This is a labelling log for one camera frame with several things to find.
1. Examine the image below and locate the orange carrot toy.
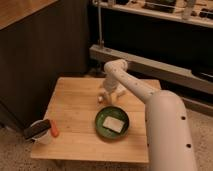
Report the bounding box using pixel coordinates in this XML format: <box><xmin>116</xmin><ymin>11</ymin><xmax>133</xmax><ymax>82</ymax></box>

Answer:
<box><xmin>50</xmin><ymin>120</ymin><xmax>59</xmax><ymax>137</ymax></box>

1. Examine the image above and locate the white cup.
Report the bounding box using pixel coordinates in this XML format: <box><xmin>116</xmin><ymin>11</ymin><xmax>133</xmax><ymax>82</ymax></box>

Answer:
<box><xmin>32</xmin><ymin>128</ymin><xmax>52</xmax><ymax>144</ymax></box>

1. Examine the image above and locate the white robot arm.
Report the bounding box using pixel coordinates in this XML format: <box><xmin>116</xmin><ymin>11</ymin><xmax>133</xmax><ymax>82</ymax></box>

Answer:
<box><xmin>103</xmin><ymin>59</ymin><xmax>198</xmax><ymax>171</ymax></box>

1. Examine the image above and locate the green bowl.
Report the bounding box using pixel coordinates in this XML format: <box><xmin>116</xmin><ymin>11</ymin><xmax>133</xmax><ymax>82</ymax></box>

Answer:
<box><xmin>95</xmin><ymin>106</ymin><xmax>130</xmax><ymax>139</ymax></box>

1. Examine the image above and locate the white sponge block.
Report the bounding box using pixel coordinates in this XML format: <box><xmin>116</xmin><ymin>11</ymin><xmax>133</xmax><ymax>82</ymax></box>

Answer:
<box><xmin>103</xmin><ymin>116</ymin><xmax>124</xmax><ymax>133</ymax></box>

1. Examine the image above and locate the wooden low table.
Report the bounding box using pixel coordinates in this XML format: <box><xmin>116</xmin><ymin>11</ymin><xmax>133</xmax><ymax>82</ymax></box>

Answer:
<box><xmin>30</xmin><ymin>77</ymin><xmax>163</xmax><ymax>168</ymax></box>

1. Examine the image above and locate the black rectangular object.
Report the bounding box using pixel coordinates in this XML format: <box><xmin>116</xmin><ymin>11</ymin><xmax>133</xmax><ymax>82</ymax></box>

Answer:
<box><xmin>23</xmin><ymin>119</ymin><xmax>51</xmax><ymax>140</ymax></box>

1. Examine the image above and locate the white ribbed gripper body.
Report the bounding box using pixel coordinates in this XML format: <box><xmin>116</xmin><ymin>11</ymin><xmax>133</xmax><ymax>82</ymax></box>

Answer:
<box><xmin>99</xmin><ymin>75</ymin><xmax>119</xmax><ymax>104</ymax></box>

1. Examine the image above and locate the grey metal shelf rack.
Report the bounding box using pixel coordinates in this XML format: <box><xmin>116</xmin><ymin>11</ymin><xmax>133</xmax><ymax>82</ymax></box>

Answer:
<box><xmin>89</xmin><ymin>0</ymin><xmax>213</xmax><ymax>115</ymax></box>

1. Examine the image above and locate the dark wooden cabinet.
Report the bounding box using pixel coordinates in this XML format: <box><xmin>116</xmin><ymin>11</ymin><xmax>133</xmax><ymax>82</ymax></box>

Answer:
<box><xmin>0</xmin><ymin>0</ymin><xmax>89</xmax><ymax>131</ymax></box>

